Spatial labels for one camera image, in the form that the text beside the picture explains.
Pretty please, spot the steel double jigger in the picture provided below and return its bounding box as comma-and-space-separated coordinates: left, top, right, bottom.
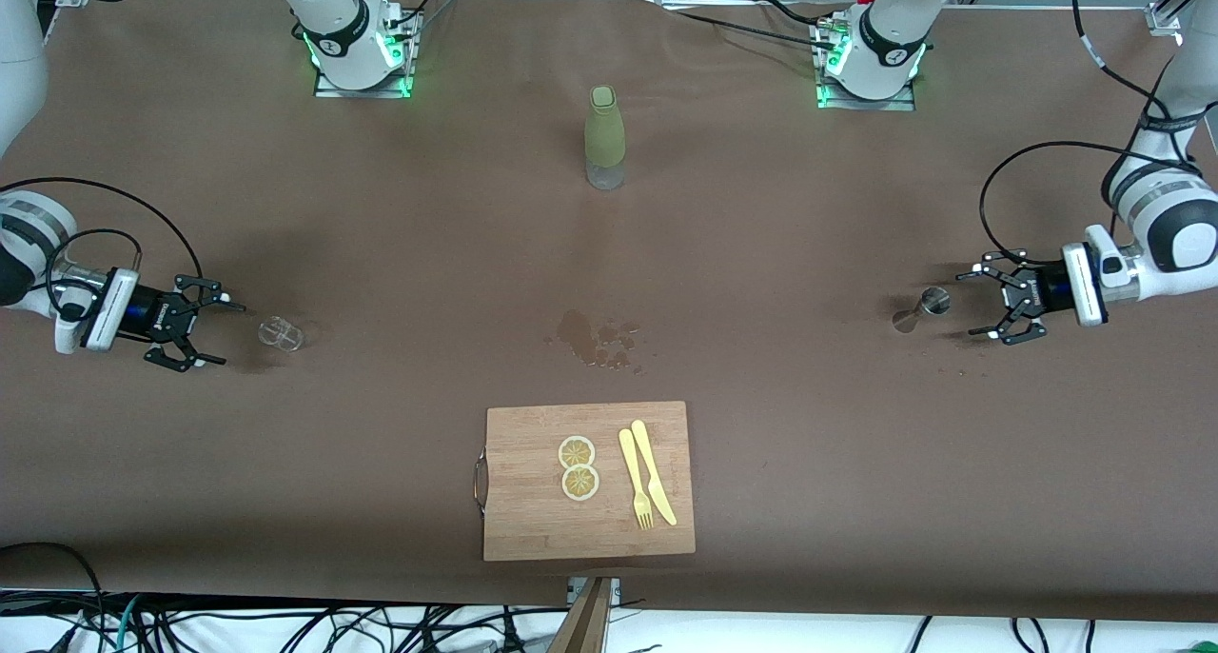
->
892, 287, 952, 334

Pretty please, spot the clear glass measuring cup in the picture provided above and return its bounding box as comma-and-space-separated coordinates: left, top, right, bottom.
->
259, 316, 305, 352

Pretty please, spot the brown table mat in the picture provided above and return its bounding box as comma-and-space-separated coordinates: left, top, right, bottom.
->
0, 0, 1218, 625

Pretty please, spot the spilled liquid puddle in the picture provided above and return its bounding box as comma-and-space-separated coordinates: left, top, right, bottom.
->
544, 308, 644, 376

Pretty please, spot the yellow plastic knife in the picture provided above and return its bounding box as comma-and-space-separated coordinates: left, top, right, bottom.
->
631, 420, 678, 526

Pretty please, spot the yellow plastic fork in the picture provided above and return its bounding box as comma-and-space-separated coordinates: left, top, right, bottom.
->
619, 428, 655, 531

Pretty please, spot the green sleeved glass bottle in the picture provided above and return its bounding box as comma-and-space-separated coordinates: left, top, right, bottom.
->
583, 86, 627, 191

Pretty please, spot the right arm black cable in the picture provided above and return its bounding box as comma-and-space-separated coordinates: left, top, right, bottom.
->
0, 177, 206, 323

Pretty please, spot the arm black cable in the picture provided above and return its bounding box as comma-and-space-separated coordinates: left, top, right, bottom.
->
0, 177, 206, 323
980, 0, 1200, 259

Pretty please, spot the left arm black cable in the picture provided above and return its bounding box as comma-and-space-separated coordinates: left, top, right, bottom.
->
980, 0, 1200, 259

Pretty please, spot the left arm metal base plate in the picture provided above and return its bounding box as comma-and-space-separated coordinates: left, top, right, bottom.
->
814, 15, 919, 113

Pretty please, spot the black looped cable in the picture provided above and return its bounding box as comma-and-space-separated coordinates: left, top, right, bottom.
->
0, 542, 108, 653

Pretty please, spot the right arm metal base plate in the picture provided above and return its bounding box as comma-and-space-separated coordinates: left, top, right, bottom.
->
312, 6, 416, 100

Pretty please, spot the green cable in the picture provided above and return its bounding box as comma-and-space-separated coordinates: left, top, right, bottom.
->
114, 596, 144, 653

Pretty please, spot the black cable across table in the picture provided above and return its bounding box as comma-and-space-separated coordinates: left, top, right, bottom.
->
657, 0, 848, 54

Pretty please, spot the wooden cutting board with handle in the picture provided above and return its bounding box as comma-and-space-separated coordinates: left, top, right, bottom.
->
473, 401, 697, 563

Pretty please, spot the wooden camera post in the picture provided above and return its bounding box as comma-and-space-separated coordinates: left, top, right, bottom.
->
547, 577, 615, 653

